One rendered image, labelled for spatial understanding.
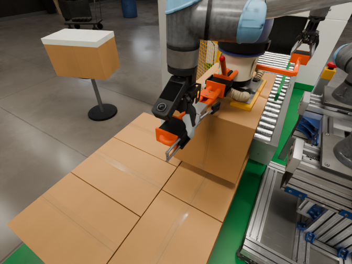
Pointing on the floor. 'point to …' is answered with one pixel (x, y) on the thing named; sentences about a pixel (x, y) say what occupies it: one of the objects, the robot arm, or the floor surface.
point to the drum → (129, 8)
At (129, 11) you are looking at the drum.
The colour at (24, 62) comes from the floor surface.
